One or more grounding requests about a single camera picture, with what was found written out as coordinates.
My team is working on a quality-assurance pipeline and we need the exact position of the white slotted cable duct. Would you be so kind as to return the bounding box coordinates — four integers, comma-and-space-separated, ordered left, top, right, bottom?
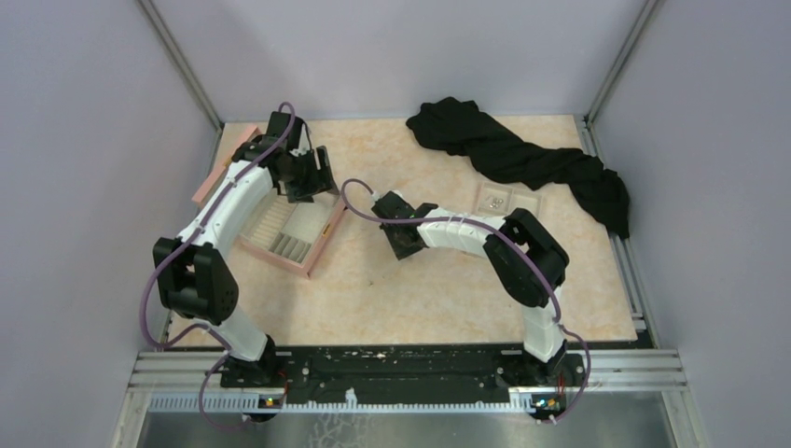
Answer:
148, 389, 536, 414

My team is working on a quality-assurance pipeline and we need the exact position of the beige divided tray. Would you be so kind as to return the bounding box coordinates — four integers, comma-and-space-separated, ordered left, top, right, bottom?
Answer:
473, 181, 542, 217

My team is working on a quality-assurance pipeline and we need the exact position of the black cloth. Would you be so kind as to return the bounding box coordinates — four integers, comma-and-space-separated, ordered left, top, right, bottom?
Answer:
406, 97, 631, 239

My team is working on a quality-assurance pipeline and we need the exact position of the pink jewelry box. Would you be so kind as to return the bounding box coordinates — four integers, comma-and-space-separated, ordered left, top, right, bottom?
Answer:
192, 123, 344, 278

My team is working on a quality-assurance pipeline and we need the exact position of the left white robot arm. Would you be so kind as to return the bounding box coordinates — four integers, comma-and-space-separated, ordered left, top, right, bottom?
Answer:
153, 111, 343, 386

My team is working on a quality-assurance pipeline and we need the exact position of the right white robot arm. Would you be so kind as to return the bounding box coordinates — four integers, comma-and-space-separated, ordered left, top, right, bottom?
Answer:
371, 191, 570, 385

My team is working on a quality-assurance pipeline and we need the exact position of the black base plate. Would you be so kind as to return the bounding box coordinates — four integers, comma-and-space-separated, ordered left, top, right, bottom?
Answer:
219, 343, 586, 405

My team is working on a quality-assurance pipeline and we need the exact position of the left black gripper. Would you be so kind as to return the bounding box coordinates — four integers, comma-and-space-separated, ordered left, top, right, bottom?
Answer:
280, 145, 339, 203

